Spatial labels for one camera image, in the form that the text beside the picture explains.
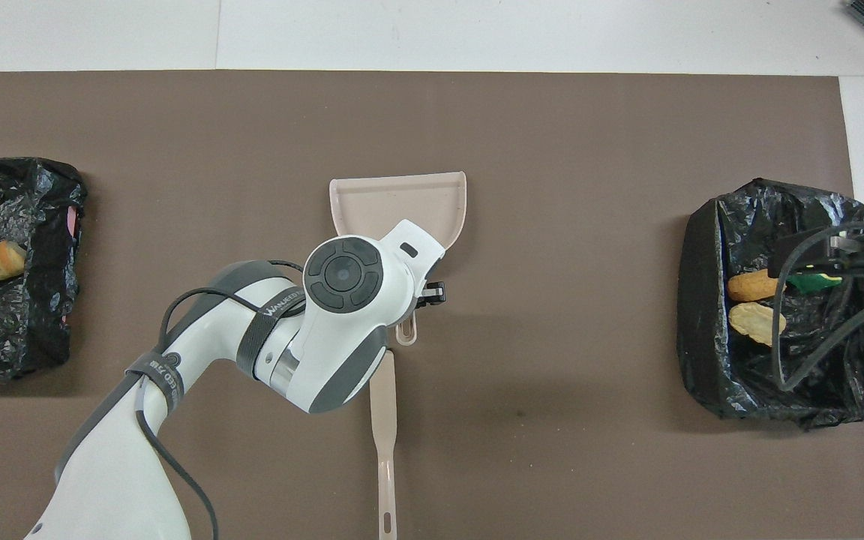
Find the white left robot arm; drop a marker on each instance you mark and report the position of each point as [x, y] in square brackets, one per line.
[312, 315]

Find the black bag lined bin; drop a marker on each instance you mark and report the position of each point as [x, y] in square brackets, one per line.
[19, 330]
[814, 390]

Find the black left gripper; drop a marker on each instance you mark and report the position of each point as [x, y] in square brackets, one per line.
[432, 294]

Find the beige hand brush black bristles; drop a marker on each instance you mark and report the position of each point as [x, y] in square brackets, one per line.
[383, 405]

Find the brown table mat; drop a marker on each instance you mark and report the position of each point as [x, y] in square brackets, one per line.
[627, 465]

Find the beige plastic dustpan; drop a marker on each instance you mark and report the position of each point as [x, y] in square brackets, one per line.
[402, 199]

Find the brown bread roll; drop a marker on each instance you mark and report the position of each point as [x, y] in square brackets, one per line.
[751, 286]

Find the yellow green sponge wedge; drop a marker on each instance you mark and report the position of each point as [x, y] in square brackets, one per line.
[814, 283]

